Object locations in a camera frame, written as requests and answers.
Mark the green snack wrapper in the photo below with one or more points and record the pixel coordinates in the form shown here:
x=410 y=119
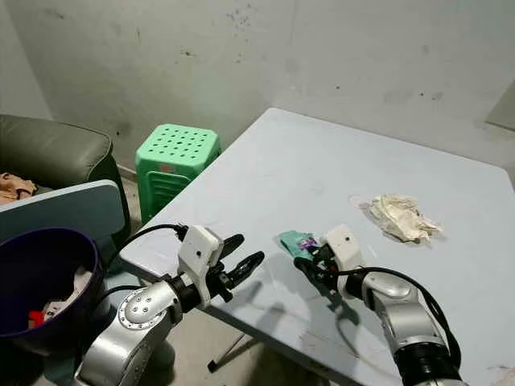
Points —
x=292 y=240

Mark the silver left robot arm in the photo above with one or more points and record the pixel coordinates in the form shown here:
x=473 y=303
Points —
x=133 y=326

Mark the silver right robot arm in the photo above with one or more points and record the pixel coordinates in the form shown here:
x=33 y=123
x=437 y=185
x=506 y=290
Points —
x=402 y=322

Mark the white paper trash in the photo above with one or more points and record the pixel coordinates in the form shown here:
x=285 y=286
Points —
x=76 y=293

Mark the purple rubbish bin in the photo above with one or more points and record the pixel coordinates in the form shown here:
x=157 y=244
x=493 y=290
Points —
x=40 y=273

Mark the red trash piece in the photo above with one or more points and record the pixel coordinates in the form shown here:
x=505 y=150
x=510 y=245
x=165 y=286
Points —
x=36 y=319

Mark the black metal table leg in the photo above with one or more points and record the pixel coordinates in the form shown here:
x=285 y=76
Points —
x=227 y=354

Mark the crumpled beige tissue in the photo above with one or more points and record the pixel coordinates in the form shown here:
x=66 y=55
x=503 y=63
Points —
x=402 y=215

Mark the green plastic stool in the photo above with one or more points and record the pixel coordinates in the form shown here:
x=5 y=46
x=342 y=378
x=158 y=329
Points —
x=177 y=161

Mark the light blue chair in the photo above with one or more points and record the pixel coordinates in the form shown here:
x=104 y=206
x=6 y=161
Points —
x=64 y=205

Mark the pink cloth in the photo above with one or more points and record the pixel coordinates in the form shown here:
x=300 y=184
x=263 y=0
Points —
x=14 y=187

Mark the dark green leather sofa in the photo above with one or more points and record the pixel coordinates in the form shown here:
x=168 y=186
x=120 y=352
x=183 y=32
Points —
x=52 y=149

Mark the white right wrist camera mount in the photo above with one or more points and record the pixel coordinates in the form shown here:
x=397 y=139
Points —
x=343 y=245

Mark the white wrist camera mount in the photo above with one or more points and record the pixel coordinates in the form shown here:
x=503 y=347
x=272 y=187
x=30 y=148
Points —
x=199 y=249
x=343 y=245

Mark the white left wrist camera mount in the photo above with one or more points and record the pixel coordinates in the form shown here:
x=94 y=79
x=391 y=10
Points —
x=199 y=249

